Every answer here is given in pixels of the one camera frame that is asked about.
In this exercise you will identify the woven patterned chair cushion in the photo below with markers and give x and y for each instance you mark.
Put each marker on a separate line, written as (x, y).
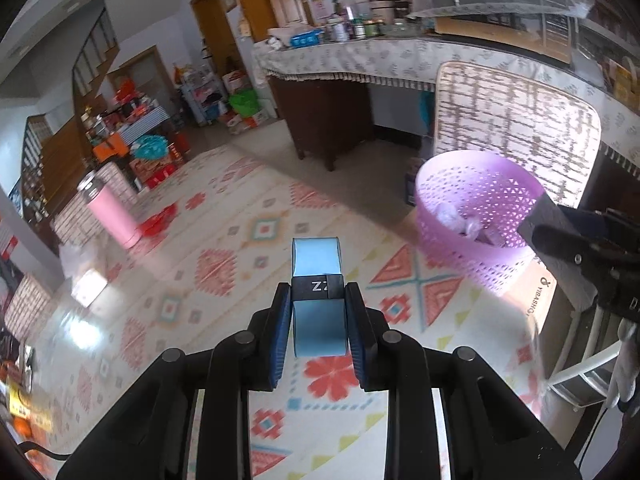
(515, 115)

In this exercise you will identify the table stacked with goods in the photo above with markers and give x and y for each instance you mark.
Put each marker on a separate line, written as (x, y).
(127, 120)

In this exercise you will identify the white crumpled tissue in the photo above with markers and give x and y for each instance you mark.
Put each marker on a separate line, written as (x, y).
(457, 220)

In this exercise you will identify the light blue box black band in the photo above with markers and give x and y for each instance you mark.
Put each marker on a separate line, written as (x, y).
(317, 325)

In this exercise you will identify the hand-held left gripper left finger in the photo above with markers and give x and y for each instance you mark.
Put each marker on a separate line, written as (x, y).
(281, 340)

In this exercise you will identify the teal bag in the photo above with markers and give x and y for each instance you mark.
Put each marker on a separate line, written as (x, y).
(150, 146)

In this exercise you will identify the person's right hand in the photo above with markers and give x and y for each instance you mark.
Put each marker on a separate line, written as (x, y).
(624, 365)

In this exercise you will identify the wooden staircase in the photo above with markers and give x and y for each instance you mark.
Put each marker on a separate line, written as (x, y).
(65, 125)

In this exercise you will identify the patterned floor mat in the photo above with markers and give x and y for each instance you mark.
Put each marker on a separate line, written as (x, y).
(210, 270)

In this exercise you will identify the green plastic bag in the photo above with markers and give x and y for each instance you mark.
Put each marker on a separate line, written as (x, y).
(244, 102)

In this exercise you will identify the purple plastic mesh basket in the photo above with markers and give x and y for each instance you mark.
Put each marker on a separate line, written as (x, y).
(475, 180)

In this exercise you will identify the cream cardboard box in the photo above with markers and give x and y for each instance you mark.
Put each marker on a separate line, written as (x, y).
(540, 305)

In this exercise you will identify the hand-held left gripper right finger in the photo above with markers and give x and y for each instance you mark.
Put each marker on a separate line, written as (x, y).
(356, 340)

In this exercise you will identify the red flat packet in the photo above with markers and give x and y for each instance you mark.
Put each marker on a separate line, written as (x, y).
(159, 220)

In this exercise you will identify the patterned cushioned stool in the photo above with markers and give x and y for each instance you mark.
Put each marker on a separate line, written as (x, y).
(72, 217)
(120, 182)

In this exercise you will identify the table with leaf print cloth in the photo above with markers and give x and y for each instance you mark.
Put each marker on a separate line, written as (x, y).
(350, 60)

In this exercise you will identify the blue packet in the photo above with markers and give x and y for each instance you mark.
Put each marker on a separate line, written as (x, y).
(306, 38)

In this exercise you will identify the pink thermos bottle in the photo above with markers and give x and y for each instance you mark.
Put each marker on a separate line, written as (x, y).
(111, 215)

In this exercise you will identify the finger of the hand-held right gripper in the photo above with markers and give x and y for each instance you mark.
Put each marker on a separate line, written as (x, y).
(585, 220)
(560, 255)

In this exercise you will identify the group of bottles and jars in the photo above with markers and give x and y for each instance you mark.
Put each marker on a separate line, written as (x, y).
(360, 20)

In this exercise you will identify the dark wooden cabinet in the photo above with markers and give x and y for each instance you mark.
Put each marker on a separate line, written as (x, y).
(320, 115)

